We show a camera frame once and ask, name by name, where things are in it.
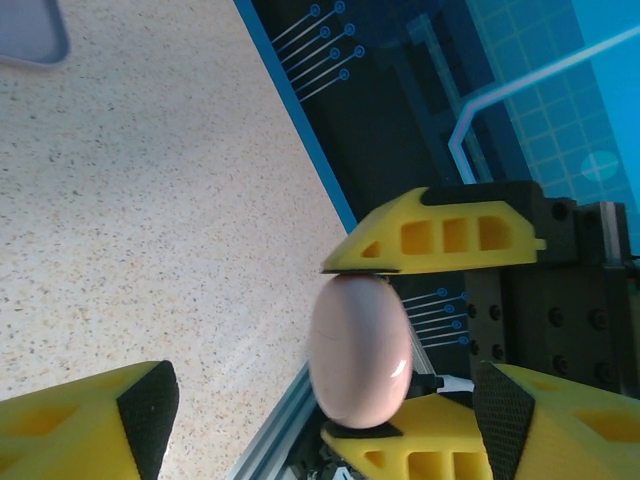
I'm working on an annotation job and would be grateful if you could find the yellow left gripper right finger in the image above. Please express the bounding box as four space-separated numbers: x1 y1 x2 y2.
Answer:
472 360 640 480

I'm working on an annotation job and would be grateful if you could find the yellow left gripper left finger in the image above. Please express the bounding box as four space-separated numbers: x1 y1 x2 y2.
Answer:
0 359 180 480

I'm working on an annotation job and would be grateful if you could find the pink earbud charging case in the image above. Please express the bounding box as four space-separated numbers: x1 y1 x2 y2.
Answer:
308 274 415 431

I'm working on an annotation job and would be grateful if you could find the lavender plastic tray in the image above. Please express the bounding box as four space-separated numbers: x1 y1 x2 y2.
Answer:
0 0 70 66

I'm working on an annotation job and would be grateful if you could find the aluminium table side rail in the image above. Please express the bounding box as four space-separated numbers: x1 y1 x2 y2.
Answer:
227 357 331 480

